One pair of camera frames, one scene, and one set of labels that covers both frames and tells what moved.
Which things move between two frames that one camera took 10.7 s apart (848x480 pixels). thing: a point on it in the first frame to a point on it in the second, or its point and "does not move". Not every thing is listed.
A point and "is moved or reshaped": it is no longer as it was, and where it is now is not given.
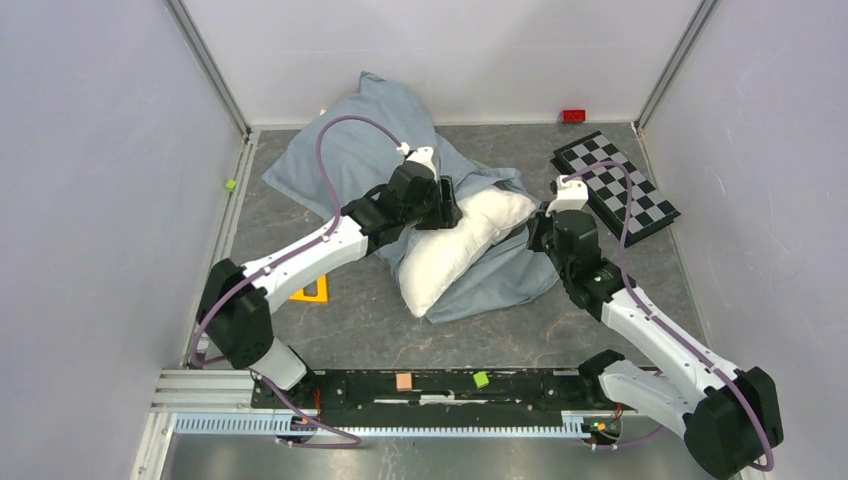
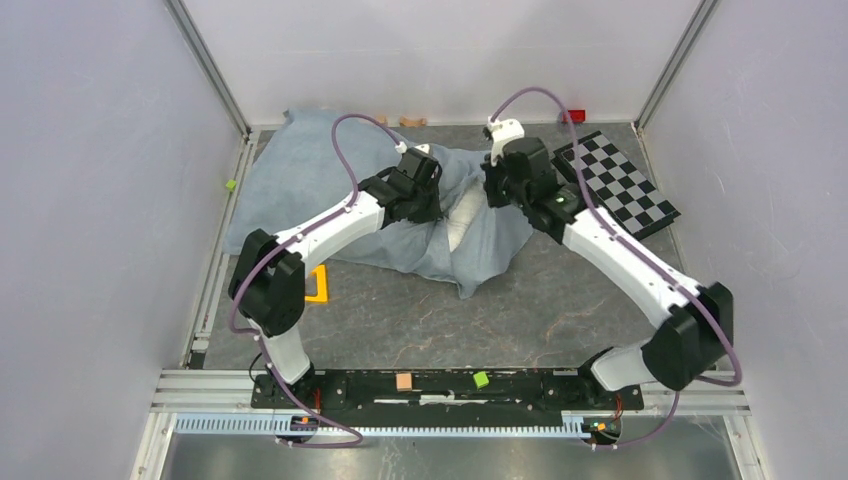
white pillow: [440, 258] is moved or reshaped
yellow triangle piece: [321, 292] does not move
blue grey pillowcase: [357, 158] to [309, 162]
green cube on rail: [481, 379] does not move
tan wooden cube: [404, 382] does not move
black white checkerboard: [650, 208] does not move
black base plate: [474, 391] does not move
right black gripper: [549, 220] to [494, 199]
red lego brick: [573, 116] does not move
